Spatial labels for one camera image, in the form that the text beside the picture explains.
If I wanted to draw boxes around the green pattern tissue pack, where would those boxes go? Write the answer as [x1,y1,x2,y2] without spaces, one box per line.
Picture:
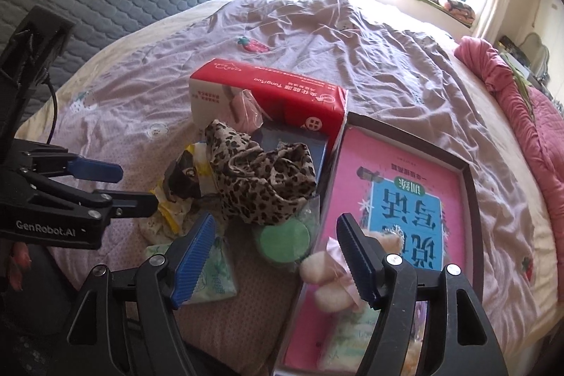
[144,235,239,307]

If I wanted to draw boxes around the plush bear toy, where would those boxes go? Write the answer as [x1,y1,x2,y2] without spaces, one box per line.
[299,225,405,315]

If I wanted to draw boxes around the yellow black snack packet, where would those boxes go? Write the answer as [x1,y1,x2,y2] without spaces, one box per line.
[139,142,225,244]

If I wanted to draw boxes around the green sponge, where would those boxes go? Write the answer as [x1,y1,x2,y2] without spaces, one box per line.
[253,196,321,272]

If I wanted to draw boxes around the leopard print scrunchie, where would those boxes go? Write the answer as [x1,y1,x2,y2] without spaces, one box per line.
[204,119,317,226]

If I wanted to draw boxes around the pink face masks pack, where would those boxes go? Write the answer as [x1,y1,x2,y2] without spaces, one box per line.
[221,90,264,134]

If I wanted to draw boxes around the dark tray with pink book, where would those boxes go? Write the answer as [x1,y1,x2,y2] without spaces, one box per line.
[274,112,484,375]

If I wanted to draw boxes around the dark blue box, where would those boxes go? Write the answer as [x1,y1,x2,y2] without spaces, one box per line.
[251,121,328,169]

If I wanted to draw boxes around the red white tissue box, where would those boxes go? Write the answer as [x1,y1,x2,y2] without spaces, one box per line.
[189,58,347,151]

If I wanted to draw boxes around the pink quilted blanket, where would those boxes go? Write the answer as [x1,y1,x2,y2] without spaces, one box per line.
[454,36,563,301]

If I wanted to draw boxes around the clothes on window sill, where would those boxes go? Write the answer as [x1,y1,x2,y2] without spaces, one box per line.
[427,0,476,27]

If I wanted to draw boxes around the black cable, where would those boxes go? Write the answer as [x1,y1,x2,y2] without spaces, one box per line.
[41,75,60,146]

